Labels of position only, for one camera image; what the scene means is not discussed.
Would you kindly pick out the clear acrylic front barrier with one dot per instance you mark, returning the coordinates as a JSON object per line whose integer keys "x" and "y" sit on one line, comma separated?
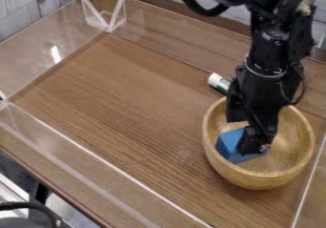
{"x": 111, "y": 196}

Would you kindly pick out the brown wooden bowl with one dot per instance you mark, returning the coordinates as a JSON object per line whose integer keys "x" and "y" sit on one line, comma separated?
{"x": 272, "y": 167}

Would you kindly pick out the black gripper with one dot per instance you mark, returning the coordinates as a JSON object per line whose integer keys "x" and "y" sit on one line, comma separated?
{"x": 261, "y": 93}

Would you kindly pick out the blue foam block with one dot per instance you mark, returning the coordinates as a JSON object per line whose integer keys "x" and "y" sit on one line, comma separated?
{"x": 226, "y": 147}

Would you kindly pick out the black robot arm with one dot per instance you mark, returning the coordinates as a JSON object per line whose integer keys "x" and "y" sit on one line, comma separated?
{"x": 281, "y": 30}

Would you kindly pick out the clear acrylic corner bracket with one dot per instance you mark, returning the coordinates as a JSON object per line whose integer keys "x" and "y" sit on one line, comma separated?
{"x": 103, "y": 19}

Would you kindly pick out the white green glue stick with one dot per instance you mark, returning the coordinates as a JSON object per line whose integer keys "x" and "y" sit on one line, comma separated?
{"x": 218, "y": 82}

